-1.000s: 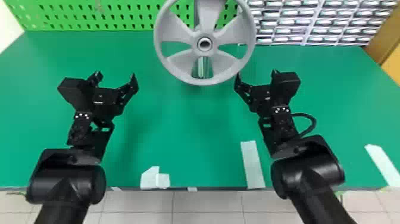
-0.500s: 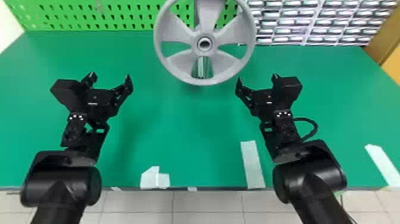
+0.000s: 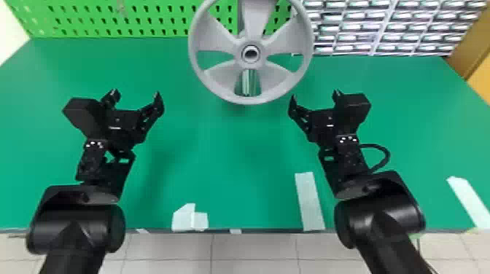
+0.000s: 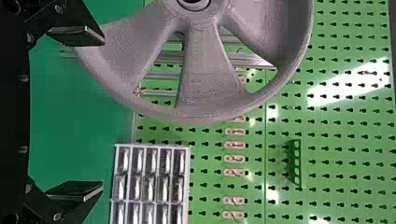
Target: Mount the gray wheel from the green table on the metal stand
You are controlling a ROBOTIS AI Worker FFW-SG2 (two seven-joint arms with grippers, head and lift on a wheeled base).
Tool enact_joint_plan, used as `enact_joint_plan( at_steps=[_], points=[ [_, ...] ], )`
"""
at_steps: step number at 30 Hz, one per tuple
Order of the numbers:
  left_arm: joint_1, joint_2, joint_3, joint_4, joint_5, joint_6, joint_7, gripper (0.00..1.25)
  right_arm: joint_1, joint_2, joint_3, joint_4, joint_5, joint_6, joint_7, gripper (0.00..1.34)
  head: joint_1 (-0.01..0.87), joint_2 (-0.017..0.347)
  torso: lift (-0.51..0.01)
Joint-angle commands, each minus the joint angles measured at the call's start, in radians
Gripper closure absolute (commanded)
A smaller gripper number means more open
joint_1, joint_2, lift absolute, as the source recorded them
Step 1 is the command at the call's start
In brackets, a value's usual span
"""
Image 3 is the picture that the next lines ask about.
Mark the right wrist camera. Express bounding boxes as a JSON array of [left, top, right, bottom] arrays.
[[335, 92, 372, 136]]

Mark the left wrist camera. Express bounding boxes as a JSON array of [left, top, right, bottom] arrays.
[[62, 97, 109, 140]]

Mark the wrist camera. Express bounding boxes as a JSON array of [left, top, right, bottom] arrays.
[[62, 97, 109, 140], [335, 92, 372, 136]]

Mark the grey wheel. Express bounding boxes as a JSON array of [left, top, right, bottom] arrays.
[[187, 0, 316, 106]]

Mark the white drawer cabinet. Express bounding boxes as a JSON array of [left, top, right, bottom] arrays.
[[376, 0, 490, 58], [301, 0, 399, 57]]

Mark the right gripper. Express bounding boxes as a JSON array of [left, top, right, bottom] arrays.
[[287, 89, 361, 146]]

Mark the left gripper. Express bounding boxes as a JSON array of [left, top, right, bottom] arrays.
[[100, 88, 166, 154]]

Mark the black cable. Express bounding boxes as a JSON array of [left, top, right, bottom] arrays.
[[359, 143, 392, 176]]

